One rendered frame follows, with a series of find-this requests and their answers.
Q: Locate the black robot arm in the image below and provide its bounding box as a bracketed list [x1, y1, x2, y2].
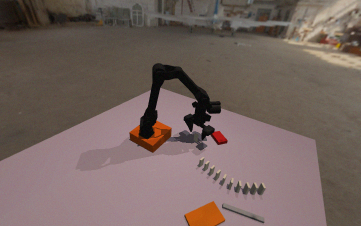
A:
[138, 63, 221, 139]

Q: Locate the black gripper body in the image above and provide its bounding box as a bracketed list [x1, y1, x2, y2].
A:
[183, 113, 215, 136]

